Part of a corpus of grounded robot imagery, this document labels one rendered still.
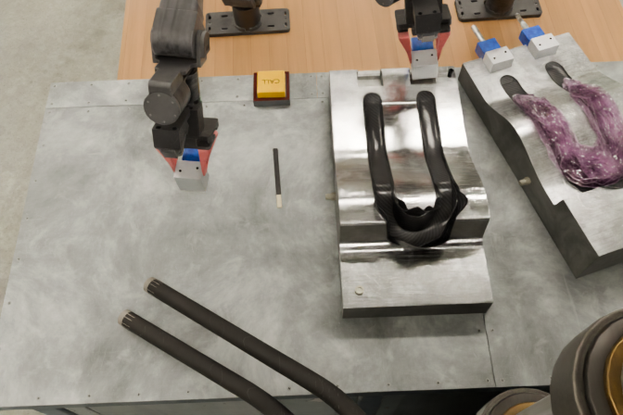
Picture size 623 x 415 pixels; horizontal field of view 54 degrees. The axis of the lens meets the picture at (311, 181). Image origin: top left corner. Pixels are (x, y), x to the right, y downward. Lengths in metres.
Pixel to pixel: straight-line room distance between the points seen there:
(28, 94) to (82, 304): 1.53
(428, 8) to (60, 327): 0.87
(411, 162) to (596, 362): 0.83
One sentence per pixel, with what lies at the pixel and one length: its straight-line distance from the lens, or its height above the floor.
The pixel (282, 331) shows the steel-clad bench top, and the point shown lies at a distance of 1.14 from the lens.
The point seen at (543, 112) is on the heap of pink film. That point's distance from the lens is 1.28.
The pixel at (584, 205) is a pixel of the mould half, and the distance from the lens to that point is 1.20.
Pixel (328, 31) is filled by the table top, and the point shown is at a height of 0.80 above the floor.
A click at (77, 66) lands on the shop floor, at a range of 2.66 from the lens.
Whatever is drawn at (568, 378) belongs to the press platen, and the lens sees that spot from 0.40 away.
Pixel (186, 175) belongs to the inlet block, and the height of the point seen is 0.94.
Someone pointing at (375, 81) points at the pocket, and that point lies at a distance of 1.32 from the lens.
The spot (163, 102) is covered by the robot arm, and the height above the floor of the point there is 1.15.
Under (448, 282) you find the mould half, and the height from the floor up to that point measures 0.86.
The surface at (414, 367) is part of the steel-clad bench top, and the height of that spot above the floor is 0.80.
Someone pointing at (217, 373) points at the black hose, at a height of 0.87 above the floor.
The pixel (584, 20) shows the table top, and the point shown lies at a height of 0.80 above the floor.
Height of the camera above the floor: 1.90
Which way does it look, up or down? 61 degrees down
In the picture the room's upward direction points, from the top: 2 degrees counter-clockwise
